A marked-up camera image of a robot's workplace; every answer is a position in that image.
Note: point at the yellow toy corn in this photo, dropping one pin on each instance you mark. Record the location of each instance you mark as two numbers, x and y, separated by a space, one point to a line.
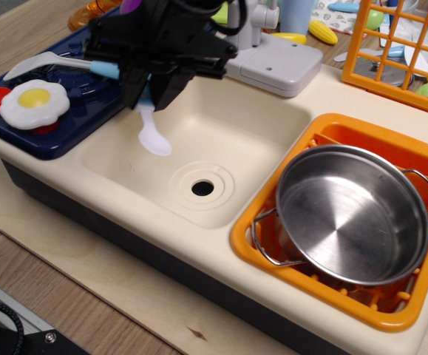
322 32

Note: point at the green toy ball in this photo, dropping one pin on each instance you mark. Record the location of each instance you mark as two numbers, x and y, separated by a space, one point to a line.
374 20

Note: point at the orange dish drainer basket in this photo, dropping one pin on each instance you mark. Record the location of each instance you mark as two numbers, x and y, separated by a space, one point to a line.
388 308

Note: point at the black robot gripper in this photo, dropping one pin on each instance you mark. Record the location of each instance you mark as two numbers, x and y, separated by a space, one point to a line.
160 37

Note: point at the purple toy eggplant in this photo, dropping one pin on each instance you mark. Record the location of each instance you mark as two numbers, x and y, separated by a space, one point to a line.
128 6

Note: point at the cream toy kitchen sink unit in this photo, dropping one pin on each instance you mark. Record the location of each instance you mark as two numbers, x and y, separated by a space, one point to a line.
176 213

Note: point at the orange transparent toy lid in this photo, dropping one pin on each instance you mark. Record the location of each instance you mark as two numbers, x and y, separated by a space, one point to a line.
94 9

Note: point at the blue handled white spoon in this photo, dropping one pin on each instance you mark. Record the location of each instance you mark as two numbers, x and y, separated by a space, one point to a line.
149 136

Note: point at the light wooden board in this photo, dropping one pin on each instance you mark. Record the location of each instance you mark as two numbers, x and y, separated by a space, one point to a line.
99 296

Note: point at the grey toy faucet base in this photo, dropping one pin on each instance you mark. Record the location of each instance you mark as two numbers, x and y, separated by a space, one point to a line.
266 61

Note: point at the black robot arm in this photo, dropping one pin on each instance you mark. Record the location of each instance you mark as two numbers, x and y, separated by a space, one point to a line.
162 45

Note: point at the stainless steel pan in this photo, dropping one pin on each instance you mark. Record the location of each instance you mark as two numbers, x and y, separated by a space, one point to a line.
352 214

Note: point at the navy blue toy stove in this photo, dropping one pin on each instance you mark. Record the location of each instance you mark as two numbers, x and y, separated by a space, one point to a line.
94 100

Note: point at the light blue cup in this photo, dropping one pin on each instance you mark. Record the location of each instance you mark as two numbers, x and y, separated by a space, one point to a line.
294 16

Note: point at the grey spatula blue handle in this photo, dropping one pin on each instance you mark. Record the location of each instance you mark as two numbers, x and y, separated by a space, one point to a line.
105 69

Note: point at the yellow toy banana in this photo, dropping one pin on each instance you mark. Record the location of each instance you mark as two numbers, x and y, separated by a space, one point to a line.
297 38

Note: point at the toy fried egg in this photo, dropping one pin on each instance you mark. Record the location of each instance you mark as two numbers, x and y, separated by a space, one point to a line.
34 104

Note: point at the orange wire rack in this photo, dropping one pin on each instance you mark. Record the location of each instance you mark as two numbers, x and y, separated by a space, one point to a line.
391 61

